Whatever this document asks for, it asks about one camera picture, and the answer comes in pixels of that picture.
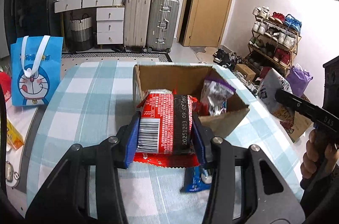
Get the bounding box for red black snack pack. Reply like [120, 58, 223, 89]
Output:
[134, 89, 199, 168]

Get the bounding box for small cardboard box on floor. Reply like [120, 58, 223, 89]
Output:
[234, 64, 256, 81]

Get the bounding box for woven laundry basket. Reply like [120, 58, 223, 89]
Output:
[70, 13, 94, 52]

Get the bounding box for purple white snack bag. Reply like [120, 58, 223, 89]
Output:
[200, 77, 236, 116]

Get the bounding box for silver suitcase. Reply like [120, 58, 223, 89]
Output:
[146, 0, 180, 53]

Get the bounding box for person's right hand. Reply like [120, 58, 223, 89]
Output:
[300, 129, 338, 179]

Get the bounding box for beige suitcase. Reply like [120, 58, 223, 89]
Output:
[123, 0, 151, 50]

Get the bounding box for blue Doraemon tote bag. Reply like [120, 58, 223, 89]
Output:
[10, 35, 63, 107]

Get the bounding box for white orange snack bag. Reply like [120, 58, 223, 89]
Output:
[258, 68, 295, 131]

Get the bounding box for SF cardboard box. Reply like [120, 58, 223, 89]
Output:
[132, 63, 251, 140]

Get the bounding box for yellow drink carton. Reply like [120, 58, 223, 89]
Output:
[7, 119, 24, 150]

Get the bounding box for shoe rack with shoes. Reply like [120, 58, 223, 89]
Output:
[245, 6, 302, 77]

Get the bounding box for white drawer desk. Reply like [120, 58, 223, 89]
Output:
[54, 0, 125, 45]

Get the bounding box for blue oreo pack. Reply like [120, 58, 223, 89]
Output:
[180, 166, 213, 193]

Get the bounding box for purple plastic bag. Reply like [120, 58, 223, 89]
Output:
[286, 64, 313, 97]

